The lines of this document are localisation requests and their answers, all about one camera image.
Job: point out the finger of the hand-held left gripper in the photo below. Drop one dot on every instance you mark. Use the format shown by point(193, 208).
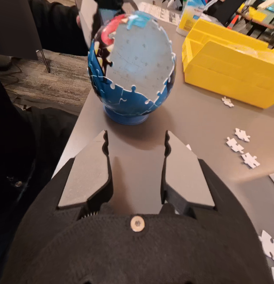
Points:
point(87, 13)

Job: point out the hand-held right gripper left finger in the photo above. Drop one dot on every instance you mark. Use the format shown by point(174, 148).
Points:
point(86, 177)

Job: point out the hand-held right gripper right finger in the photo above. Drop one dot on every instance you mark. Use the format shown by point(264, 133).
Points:
point(185, 177)

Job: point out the blue monster puzzle ball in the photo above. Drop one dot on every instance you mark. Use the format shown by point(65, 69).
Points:
point(139, 55)

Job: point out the person's left forearm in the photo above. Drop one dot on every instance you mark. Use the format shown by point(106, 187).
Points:
point(57, 26)

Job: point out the person's left hand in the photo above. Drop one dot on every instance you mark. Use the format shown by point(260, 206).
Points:
point(78, 21)

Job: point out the white paper sheet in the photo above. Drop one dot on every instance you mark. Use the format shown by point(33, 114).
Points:
point(160, 12)

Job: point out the black tripod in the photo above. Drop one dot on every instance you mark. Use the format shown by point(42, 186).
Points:
point(45, 62)

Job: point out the person's black top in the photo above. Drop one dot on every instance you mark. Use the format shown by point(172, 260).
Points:
point(21, 144)

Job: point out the disinfecting wipes canister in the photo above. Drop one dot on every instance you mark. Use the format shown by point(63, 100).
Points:
point(188, 22)

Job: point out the yellow plastic bin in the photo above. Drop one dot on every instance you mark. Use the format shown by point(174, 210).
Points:
point(228, 77)

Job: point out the orange traffic cone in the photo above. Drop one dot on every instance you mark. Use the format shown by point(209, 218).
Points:
point(233, 22)

